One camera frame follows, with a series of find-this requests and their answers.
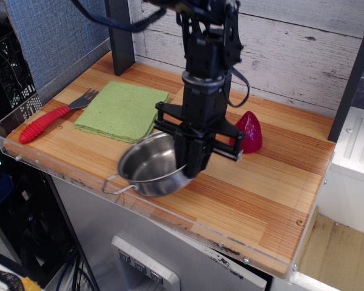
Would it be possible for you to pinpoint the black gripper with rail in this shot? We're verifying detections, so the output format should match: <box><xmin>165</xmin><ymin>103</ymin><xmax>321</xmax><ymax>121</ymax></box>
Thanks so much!
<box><xmin>155</xmin><ymin>72</ymin><xmax>244</xmax><ymax>178</ymax></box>

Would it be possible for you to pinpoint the stainless steel pot with handles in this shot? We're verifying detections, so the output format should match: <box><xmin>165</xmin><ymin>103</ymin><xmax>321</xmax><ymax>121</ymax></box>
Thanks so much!
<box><xmin>102</xmin><ymin>132</ymin><xmax>192</xmax><ymax>197</ymax></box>

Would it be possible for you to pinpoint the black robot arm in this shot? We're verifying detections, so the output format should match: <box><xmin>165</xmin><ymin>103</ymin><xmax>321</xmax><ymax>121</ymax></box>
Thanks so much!
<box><xmin>151</xmin><ymin>1</ymin><xmax>245</xmax><ymax>178</ymax></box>

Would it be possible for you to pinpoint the red strawberry-shaped toy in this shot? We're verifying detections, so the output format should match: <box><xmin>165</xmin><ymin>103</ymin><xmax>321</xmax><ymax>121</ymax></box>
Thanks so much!
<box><xmin>235</xmin><ymin>111</ymin><xmax>263</xmax><ymax>154</ymax></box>

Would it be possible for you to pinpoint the green folded cloth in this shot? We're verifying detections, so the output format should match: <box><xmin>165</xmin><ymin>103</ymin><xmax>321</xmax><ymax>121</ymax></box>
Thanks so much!
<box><xmin>74</xmin><ymin>81</ymin><xmax>169</xmax><ymax>143</ymax></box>

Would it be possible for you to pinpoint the silver toy dispenser panel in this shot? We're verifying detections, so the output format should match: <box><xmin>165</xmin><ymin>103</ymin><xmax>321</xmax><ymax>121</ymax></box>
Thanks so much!
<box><xmin>111</xmin><ymin>235</ymin><xmax>181</xmax><ymax>290</ymax></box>

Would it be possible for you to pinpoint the black plastic crate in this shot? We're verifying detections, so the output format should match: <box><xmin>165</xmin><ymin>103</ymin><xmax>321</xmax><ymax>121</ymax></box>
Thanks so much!
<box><xmin>0</xmin><ymin>30</ymin><xmax>36</xmax><ymax>110</ymax></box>

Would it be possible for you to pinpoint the clear acrylic table guard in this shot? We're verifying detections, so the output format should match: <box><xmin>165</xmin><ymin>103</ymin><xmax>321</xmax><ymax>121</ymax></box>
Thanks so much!
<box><xmin>0</xmin><ymin>41</ymin><xmax>336</xmax><ymax>285</ymax></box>

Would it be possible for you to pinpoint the red-handled toy fork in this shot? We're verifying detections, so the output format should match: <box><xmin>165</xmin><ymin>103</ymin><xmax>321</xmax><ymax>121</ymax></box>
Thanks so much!
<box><xmin>19</xmin><ymin>89</ymin><xmax>99</xmax><ymax>144</ymax></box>

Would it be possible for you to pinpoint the dark grey left post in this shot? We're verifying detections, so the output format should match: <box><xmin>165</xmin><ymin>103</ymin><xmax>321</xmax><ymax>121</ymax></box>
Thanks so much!
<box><xmin>105</xmin><ymin>0</ymin><xmax>135</xmax><ymax>76</ymax></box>

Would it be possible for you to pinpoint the dark grey post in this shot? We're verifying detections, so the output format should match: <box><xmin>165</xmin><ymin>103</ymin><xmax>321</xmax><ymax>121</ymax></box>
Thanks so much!
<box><xmin>328</xmin><ymin>0</ymin><xmax>364</xmax><ymax>142</ymax></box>
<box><xmin>105</xmin><ymin>0</ymin><xmax>135</xmax><ymax>76</ymax></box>

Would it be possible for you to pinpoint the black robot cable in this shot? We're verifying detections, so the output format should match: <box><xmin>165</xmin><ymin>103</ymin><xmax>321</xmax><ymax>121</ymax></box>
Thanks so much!
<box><xmin>71</xmin><ymin>0</ymin><xmax>167</xmax><ymax>33</ymax></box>

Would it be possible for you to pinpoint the dark grey right post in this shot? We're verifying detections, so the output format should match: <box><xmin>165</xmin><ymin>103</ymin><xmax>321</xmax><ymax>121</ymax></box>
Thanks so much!
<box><xmin>328</xmin><ymin>0</ymin><xmax>364</xmax><ymax>142</ymax></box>

